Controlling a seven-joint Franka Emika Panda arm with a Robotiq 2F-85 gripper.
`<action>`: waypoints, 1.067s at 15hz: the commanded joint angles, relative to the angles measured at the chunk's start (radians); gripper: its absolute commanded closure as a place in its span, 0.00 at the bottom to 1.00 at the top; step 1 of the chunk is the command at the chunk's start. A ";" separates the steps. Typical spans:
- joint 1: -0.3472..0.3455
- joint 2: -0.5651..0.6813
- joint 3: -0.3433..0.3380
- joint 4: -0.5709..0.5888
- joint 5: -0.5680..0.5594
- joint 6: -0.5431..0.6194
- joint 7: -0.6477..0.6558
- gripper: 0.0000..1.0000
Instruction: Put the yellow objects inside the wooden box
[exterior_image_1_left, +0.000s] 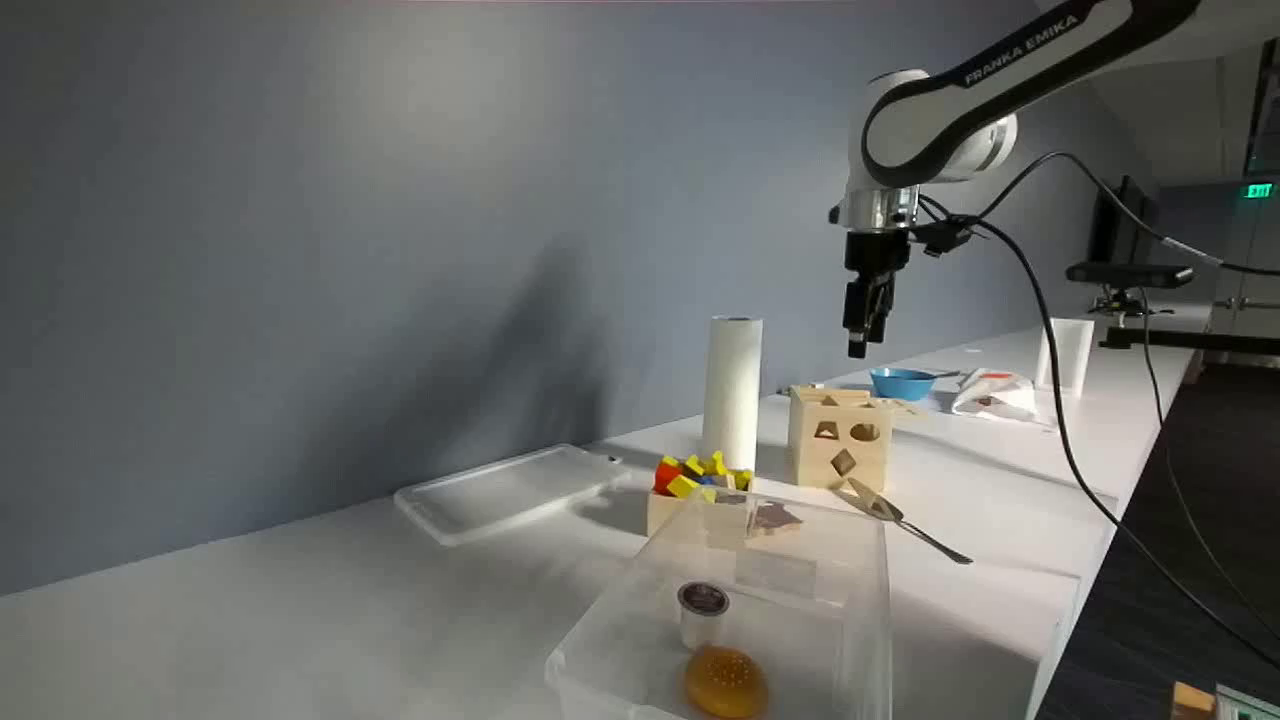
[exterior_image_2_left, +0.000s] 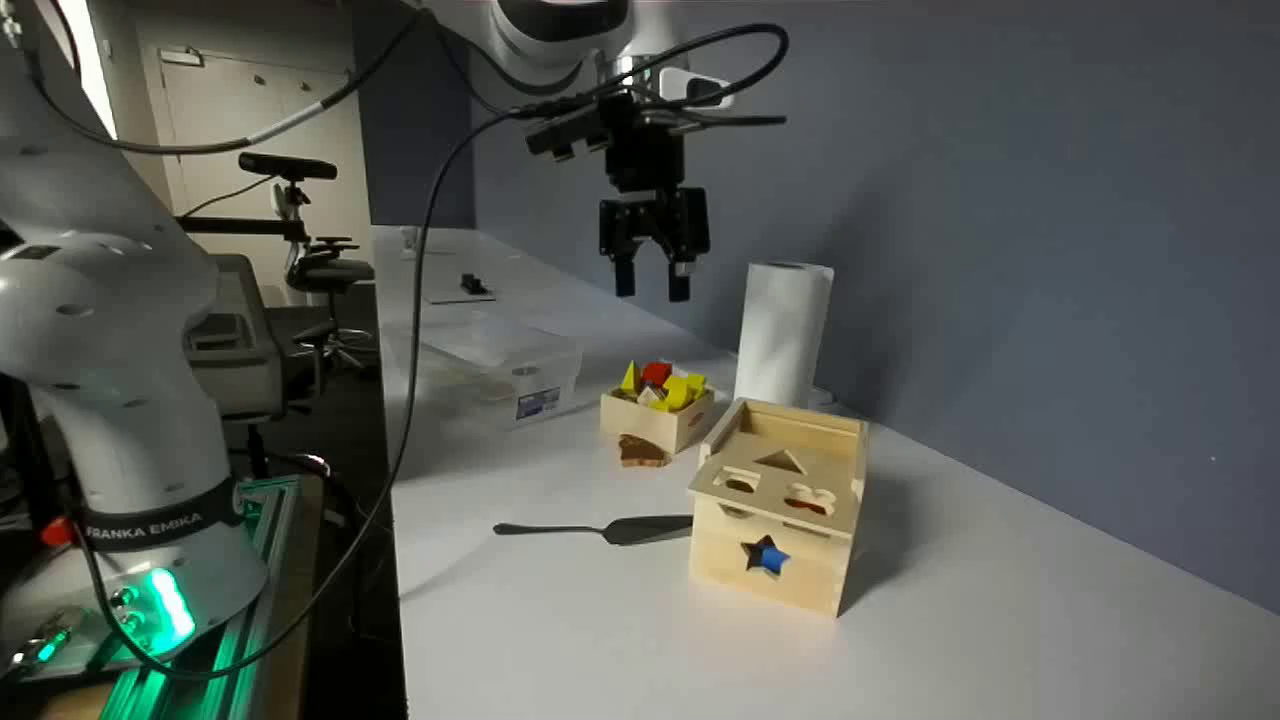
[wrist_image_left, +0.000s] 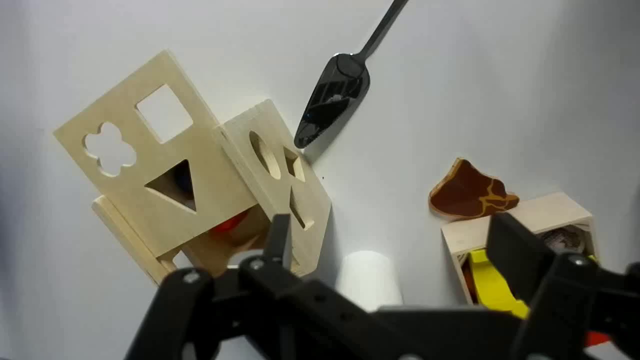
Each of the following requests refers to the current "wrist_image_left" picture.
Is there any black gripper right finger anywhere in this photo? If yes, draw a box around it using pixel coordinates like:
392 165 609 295
483 210 640 360

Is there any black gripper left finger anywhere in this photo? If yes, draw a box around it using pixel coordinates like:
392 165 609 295
125 211 336 360

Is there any red block inside sorter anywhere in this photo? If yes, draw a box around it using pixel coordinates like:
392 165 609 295
210 206 259 237

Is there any wooden shape sorter box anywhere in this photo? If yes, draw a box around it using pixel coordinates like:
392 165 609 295
52 48 334 286

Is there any Donut Shop coffee pod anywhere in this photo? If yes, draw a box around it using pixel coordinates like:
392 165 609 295
542 224 594 258

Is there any small open wooden crate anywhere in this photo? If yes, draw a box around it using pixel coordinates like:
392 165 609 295
437 190 600 312

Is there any brown giraffe pattern wooden piece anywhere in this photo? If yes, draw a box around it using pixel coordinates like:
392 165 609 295
427 158 521 224

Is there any black screwdriver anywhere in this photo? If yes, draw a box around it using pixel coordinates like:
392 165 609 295
292 0 409 149

